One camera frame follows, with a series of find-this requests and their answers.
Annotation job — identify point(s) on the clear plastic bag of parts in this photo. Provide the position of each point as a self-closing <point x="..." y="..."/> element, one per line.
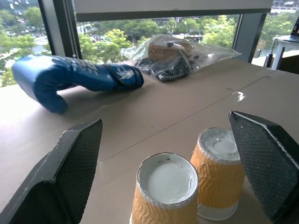
<point x="172" y="59"/>

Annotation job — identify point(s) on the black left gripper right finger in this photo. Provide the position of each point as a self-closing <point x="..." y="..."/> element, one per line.
<point x="264" y="163"/>

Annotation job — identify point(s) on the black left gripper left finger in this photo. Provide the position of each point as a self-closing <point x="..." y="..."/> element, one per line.
<point x="65" y="172"/>

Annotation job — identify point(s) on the white side table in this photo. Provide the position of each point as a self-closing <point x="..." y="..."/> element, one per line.
<point x="283" y="50"/>

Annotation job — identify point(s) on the white roller blind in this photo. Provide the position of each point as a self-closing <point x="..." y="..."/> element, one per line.
<point x="172" y="9"/>

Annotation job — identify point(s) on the orange ribbed paper cup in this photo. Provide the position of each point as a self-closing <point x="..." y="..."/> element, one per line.
<point x="218" y="172"/>
<point x="167" y="186"/>

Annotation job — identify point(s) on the blue boxing glove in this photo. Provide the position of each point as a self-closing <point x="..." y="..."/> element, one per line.
<point x="70" y="77"/>

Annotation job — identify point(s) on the dark window frame post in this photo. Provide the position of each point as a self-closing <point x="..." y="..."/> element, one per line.
<point x="248" y="37"/>
<point x="59" y="28"/>

